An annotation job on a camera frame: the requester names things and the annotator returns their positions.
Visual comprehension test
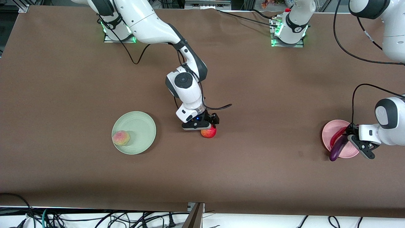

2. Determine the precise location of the red chili pepper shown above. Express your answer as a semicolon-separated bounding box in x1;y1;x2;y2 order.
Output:
330;127;348;149

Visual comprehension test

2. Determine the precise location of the red pomegranate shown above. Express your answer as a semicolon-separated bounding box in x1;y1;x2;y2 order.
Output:
201;125;217;139

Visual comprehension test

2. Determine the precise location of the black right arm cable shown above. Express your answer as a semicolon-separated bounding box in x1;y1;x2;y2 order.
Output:
95;13;233;111

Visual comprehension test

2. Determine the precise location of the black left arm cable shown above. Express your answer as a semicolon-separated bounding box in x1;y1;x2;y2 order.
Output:
333;0;405;127

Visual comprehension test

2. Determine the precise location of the light green plate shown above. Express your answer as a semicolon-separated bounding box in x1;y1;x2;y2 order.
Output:
111;111;157;155

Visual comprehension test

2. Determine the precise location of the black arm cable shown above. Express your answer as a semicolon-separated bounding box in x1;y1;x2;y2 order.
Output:
333;0;405;127
95;13;233;111

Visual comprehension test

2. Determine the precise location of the pink plate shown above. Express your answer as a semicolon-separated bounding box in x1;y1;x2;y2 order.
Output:
322;119;360;158

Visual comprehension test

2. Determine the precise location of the aluminium profile post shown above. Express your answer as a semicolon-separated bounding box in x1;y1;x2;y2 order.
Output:
182;203;205;228

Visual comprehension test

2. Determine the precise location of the brown table cloth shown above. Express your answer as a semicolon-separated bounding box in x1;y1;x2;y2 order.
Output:
0;6;405;219

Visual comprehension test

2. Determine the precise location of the black cable on cloth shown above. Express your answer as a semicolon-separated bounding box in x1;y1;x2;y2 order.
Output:
217;9;279;28

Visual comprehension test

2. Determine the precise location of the purple eggplant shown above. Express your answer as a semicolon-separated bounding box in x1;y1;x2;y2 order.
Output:
329;135;349;162

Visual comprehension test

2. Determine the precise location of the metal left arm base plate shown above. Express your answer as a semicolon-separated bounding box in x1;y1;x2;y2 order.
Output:
271;19;305;48

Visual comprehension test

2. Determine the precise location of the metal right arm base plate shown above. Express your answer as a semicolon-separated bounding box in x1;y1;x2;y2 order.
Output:
104;13;137;43

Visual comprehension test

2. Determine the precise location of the thick black floor cable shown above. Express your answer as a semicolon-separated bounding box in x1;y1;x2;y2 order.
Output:
0;193;35;228

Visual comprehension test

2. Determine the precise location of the yellow pink peach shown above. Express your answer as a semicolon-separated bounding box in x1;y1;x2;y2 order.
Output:
112;130;131;146

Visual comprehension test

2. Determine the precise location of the grey metal device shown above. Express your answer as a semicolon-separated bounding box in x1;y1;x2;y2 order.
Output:
185;0;231;9

